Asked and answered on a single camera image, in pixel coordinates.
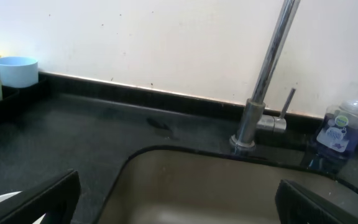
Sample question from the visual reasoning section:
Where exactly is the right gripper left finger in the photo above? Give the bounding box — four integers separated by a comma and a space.
0, 169, 82, 224

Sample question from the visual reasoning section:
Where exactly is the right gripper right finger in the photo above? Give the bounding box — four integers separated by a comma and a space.
275, 179, 358, 224

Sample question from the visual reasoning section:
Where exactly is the blue soap bottle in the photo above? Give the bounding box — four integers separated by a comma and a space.
309, 99, 358, 163

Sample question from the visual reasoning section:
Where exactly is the steel tap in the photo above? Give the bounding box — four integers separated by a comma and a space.
229, 0, 302, 154

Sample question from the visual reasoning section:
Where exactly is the black tray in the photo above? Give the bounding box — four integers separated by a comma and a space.
0, 76, 50, 131

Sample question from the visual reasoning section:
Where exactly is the steel sink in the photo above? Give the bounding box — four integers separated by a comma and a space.
93, 145, 358, 224

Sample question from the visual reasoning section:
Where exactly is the blue cup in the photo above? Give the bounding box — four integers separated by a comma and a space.
0, 56, 39, 89

